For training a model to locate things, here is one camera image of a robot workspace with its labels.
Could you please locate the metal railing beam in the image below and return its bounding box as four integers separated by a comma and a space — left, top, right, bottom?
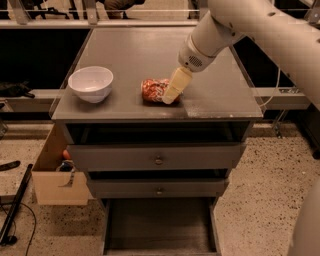
0, 19, 198, 29

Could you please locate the black pole stand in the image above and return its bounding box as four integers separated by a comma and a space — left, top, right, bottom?
0, 164, 33, 245

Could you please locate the red coke can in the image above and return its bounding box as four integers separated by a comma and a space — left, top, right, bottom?
141, 79, 169, 103

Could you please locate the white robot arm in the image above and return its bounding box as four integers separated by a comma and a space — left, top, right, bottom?
179, 0, 320, 256

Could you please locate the grey drawer cabinet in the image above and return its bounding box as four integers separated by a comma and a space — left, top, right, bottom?
53, 27, 262, 200

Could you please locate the cardboard box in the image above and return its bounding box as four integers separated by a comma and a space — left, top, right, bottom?
32, 125, 91, 205

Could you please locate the black flat tool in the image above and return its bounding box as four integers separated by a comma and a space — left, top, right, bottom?
0, 160, 21, 172

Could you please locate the grey top drawer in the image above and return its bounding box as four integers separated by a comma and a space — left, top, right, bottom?
67, 144, 245, 172

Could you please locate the grey middle drawer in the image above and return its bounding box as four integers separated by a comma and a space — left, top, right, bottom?
87, 179, 229, 199

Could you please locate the white bowl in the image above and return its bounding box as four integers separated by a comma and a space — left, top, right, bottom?
68, 66, 114, 103

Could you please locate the grey drawer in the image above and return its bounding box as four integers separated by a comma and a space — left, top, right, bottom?
102, 198, 222, 256
87, 179, 229, 199
67, 144, 245, 172

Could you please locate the black bag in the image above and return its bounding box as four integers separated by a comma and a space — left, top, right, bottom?
0, 81, 35, 98

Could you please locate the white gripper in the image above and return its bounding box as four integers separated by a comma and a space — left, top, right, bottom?
162, 36, 215, 104

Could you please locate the white cable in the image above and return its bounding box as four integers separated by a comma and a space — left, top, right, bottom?
259, 66, 282, 109

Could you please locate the grey bottom drawer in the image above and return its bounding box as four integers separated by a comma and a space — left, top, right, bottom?
102, 198, 222, 256

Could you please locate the black floor cable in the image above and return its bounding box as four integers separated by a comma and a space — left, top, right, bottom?
0, 201, 38, 256

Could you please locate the orange ball in box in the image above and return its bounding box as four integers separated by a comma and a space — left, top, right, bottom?
62, 149, 71, 160

